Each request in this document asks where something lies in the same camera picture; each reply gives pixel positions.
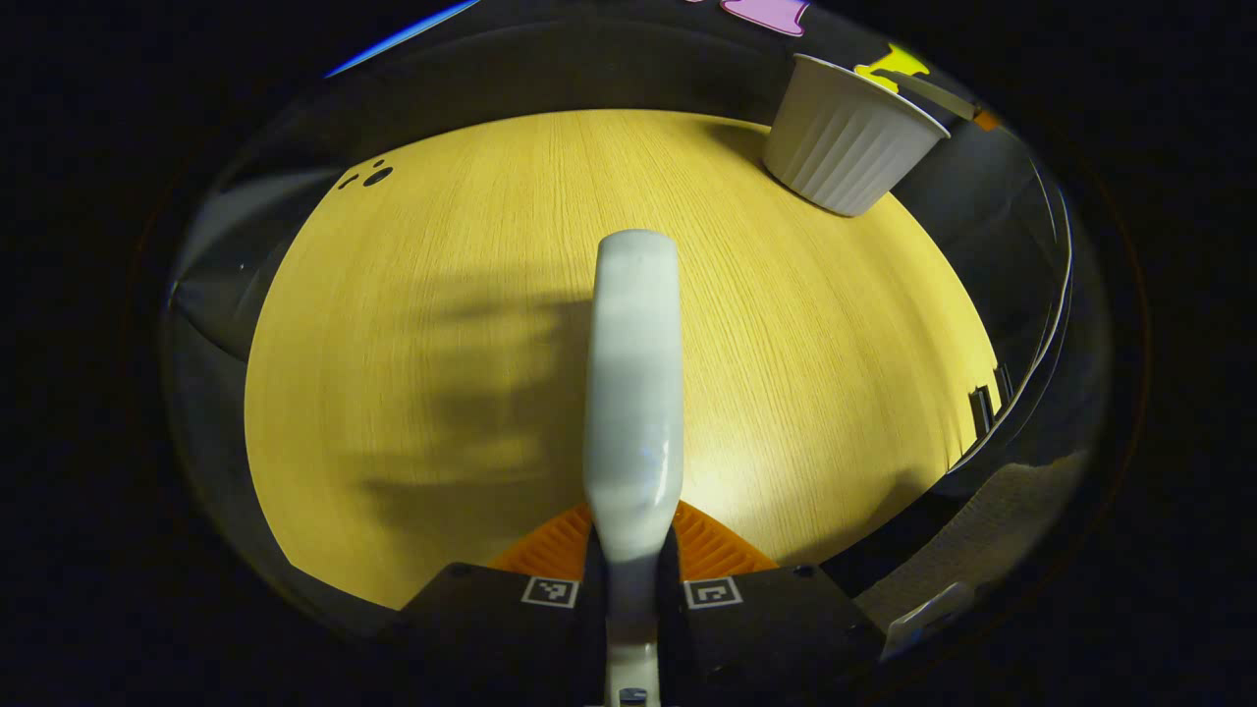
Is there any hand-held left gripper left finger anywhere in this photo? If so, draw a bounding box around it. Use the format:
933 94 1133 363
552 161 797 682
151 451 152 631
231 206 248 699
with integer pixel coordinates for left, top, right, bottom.
393 503 608 707

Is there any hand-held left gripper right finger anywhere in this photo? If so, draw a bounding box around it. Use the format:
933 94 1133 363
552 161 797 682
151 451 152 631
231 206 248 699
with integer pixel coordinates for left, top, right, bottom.
658 501 882 707

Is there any white ribbed garbage bin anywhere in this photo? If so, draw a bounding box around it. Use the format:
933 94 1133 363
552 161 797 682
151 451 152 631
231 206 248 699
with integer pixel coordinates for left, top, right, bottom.
763 54 952 218

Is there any wooden desktop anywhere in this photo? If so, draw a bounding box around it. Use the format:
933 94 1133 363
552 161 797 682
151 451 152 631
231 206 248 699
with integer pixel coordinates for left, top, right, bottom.
244 108 1002 612

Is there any person's grey knit clothing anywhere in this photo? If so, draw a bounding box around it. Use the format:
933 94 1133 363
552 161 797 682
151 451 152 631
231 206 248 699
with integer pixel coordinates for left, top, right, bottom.
852 450 1093 634

